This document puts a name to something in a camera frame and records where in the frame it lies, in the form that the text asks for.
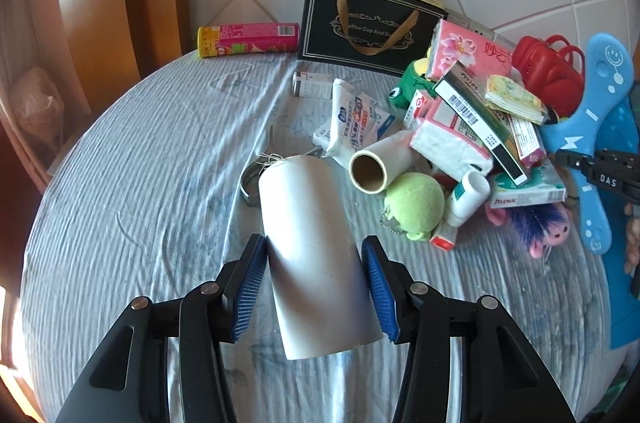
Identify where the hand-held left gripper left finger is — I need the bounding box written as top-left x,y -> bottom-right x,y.
55,233 -> 268,423

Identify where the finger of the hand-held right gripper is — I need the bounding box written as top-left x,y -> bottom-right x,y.
555,149 -> 601,176

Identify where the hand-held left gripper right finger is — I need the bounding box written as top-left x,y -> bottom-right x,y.
360,234 -> 578,423

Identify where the white cardboard tube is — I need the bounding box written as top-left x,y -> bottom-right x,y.
257,154 -> 383,360

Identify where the white blue wet wipes pack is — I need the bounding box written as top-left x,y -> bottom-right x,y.
326,78 -> 396,159

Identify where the person's right hand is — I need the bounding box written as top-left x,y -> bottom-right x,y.
624,203 -> 640,276

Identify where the pink medicine box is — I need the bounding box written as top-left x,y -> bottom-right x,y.
507,110 -> 548,169

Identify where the green tissue box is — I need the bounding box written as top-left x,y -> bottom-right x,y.
487,166 -> 568,210

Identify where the pink plush with purple hair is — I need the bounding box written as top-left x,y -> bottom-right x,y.
482,203 -> 573,259

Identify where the red white medicine box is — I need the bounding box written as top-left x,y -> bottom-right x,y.
429,223 -> 458,251
402,90 -> 436,129

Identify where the green yellow tissue packet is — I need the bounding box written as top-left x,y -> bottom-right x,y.
485,74 -> 548,125

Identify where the metal clip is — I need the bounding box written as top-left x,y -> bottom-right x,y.
240,126 -> 287,206

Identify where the red handbag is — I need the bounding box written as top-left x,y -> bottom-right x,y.
511,34 -> 586,119

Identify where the light blue smiley plastic toy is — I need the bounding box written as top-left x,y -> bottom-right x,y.
540,32 -> 638,256

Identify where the long black box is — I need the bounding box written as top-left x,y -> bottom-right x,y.
432,66 -> 531,189

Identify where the white tube bottle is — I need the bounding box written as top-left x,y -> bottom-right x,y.
445,170 -> 491,226

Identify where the grey striped bed sheet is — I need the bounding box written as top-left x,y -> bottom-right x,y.
20,48 -> 631,423

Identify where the white pink soft tissue pack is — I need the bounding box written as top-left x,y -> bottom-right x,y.
410,98 -> 496,181

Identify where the white lint roller refill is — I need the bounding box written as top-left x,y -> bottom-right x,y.
348,130 -> 416,195

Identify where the pink flowered tissue pack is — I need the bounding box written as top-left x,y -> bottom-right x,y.
425,19 -> 518,81

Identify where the green frog plush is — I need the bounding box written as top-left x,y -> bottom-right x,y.
387,58 -> 441,109

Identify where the small white medicine box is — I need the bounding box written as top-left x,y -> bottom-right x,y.
291,72 -> 335,100

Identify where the pink yellow chips can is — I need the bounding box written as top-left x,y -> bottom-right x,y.
196,22 -> 301,60

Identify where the black gift bag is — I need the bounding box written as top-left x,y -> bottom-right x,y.
298,0 -> 449,76

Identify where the clear plastic bag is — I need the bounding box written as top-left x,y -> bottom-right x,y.
10,66 -> 66,154

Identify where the green plush ball keychain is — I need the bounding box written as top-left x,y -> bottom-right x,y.
384,172 -> 446,244

